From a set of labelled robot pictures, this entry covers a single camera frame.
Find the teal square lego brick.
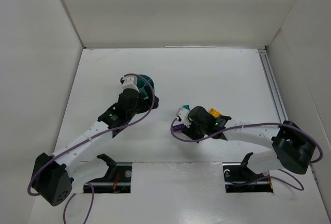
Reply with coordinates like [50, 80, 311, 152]
[183, 104, 190, 110]

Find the yellow long lego brick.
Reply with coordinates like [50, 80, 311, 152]
[209, 108, 222, 118]

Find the teal round divided container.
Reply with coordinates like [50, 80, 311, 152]
[131, 74, 155, 104]

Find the purple cable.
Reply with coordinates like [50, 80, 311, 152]
[27, 73, 157, 224]
[170, 118, 322, 191]

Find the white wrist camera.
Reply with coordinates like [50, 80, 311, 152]
[120, 76, 139, 92]
[176, 107, 191, 128]

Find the aluminium rail right side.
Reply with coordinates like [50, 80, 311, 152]
[258, 49, 288, 122]

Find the dark purple long lego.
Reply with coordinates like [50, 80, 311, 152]
[172, 124, 185, 132]

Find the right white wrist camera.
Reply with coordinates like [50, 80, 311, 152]
[176, 107, 191, 128]

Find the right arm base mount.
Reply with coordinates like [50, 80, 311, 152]
[222, 152, 274, 193]

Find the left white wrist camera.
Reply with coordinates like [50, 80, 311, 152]
[120, 76, 139, 92]

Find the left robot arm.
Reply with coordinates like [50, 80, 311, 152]
[27, 87, 159, 206]

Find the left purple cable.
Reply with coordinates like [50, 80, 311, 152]
[27, 73, 157, 224]

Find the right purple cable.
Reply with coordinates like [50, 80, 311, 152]
[170, 118, 322, 191]

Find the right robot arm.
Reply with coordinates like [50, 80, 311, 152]
[176, 106, 317, 174]

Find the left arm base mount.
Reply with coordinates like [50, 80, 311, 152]
[89, 154, 132, 194]

